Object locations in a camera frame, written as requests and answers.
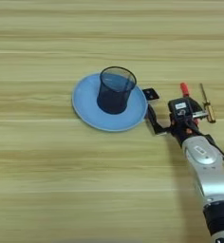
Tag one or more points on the small black white square box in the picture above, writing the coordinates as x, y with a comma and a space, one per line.
151, 94

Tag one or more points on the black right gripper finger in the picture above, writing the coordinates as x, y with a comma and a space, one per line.
153, 121
200, 114

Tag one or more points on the black mesh pen cup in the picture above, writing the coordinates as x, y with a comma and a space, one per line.
112, 106

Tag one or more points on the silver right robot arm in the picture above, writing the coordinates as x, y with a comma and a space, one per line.
212, 177

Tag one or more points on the blue round plate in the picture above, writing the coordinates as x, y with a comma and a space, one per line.
85, 104

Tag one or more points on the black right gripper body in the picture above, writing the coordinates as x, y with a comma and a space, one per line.
183, 129

